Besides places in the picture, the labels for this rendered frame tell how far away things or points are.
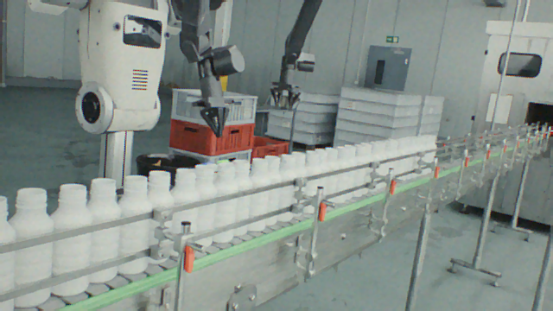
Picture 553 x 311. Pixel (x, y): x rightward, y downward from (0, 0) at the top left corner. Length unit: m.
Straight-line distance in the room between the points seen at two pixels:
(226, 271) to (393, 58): 11.17
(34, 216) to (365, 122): 7.35
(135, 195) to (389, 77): 11.34
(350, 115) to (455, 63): 4.16
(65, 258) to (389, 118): 7.20
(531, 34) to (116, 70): 4.80
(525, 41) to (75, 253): 5.37
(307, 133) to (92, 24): 7.16
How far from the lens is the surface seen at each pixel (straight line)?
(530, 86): 5.78
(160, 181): 0.91
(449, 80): 11.68
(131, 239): 0.88
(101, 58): 1.55
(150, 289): 0.91
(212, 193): 1.00
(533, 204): 5.85
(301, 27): 1.81
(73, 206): 0.80
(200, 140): 3.72
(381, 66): 12.17
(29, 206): 0.77
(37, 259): 0.79
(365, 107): 7.95
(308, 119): 8.54
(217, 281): 1.05
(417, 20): 12.04
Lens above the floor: 1.38
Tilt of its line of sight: 11 degrees down
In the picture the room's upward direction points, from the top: 7 degrees clockwise
